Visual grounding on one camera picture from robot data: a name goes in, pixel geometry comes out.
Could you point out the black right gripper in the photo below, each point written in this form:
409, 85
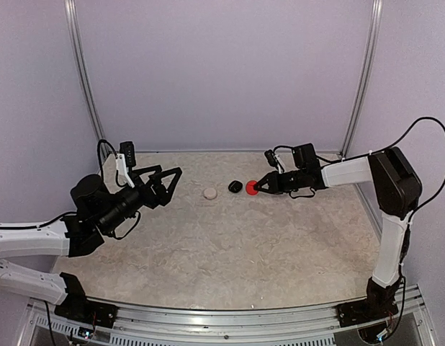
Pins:
273, 179

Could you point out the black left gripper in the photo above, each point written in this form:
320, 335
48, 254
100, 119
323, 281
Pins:
151, 200

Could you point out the red round object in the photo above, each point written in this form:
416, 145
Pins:
250, 187

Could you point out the black earbud charging case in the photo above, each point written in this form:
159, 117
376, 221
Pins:
235, 186

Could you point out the pink round lid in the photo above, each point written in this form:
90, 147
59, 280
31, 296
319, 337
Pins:
210, 193

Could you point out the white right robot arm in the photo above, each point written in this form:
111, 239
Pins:
396, 186

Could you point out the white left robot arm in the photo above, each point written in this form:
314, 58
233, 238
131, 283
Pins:
76, 234

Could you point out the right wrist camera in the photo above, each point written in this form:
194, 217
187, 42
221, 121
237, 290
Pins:
274, 161

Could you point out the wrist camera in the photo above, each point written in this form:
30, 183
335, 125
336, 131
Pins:
125, 161
274, 161

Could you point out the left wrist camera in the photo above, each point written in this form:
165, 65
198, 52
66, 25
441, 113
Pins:
125, 161

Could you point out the front aluminium rail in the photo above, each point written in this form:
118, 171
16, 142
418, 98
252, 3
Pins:
308, 325

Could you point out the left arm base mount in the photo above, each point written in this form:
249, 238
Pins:
95, 313

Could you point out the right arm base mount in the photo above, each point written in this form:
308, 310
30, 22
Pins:
365, 310

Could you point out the left aluminium frame post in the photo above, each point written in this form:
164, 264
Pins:
81, 69

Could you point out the aluminium frame post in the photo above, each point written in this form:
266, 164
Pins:
81, 69
364, 76

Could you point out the right aluminium frame post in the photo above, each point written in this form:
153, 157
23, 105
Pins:
364, 76

